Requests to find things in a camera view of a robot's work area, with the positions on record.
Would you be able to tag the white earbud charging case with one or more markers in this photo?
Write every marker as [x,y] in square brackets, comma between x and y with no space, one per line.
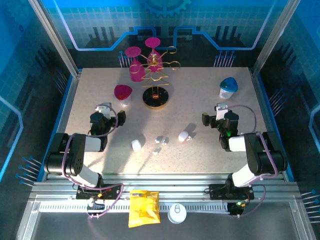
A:
[136,145]
[183,135]

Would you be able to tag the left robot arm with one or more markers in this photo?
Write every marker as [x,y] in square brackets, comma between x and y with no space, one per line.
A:
[75,155]

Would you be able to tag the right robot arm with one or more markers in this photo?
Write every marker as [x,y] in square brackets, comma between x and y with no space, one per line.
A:
[260,155]

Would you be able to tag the pink lid yogurt cup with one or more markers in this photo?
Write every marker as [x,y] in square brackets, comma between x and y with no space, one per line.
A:
[123,92]

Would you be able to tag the blue lid yogurt cup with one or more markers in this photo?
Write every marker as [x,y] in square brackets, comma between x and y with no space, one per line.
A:
[228,86]

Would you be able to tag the magenta wine glass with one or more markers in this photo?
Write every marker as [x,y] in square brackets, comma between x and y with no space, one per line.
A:
[152,42]
[136,72]

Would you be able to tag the yellow snack bag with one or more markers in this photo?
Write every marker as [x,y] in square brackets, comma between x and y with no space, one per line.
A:
[143,208]

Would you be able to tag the white can lid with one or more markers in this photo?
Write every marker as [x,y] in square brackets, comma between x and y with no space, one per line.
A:
[177,213]

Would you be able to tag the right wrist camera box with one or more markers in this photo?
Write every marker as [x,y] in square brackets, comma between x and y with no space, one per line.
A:
[221,111]

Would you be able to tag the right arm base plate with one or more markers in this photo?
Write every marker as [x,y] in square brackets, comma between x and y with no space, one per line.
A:
[220,191]

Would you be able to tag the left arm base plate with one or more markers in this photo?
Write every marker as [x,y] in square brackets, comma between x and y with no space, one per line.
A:
[110,191]

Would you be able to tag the aluminium frame rail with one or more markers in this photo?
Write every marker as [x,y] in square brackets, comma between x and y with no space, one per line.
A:
[175,185]

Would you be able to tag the aluminium frame post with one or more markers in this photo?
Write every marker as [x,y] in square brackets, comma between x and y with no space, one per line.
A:
[276,35]
[52,37]

